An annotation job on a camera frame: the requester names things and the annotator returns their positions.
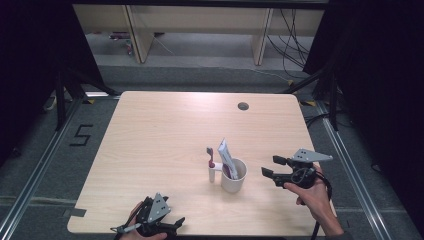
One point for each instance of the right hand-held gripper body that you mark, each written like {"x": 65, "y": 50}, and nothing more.
{"x": 306, "y": 156}

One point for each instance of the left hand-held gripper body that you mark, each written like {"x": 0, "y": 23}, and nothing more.
{"x": 156, "y": 210}

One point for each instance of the white cup with side holder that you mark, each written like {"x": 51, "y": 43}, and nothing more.
{"x": 233, "y": 185}

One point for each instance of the white toothpaste tube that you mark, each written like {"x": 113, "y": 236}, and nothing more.
{"x": 227, "y": 155}

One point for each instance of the pink toothbrush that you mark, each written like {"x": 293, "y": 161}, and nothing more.
{"x": 210, "y": 158}

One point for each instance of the person's left hand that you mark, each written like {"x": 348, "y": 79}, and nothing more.
{"x": 140, "y": 237}

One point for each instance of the person's right hand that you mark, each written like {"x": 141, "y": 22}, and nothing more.
{"x": 310, "y": 200}

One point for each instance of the black metal stand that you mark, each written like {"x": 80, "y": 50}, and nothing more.
{"x": 60, "y": 100}
{"x": 333, "y": 100}

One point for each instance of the grey tape strip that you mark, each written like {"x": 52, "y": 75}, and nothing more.
{"x": 75, "y": 212}

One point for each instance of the black curtain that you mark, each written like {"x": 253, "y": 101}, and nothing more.
{"x": 383, "y": 83}
{"x": 33, "y": 66}

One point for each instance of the aluminium floor rail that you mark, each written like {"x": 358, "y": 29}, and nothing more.
{"x": 353, "y": 170}
{"x": 36, "y": 170}

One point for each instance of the light wooden desk frame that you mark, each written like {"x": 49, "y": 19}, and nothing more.
{"x": 200, "y": 20}

